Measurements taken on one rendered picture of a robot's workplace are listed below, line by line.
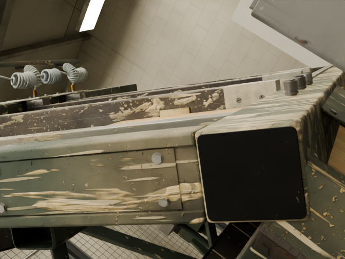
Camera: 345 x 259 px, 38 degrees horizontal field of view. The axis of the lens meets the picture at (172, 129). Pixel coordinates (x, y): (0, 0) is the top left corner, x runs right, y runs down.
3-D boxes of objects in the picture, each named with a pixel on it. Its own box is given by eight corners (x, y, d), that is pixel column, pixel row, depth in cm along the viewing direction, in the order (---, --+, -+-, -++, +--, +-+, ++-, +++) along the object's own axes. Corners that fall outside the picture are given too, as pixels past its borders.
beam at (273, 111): (312, 222, 53) (300, 121, 52) (205, 225, 57) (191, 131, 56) (352, 84, 256) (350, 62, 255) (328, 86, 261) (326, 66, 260)
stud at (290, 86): (298, 95, 87) (295, 78, 87) (284, 97, 88) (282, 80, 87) (299, 94, 89) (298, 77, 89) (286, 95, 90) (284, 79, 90)
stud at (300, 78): (306, 89, 99) (304, 74, 99) (293, 91, 100) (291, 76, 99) (307, 89, 101) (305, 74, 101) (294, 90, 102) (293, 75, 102)
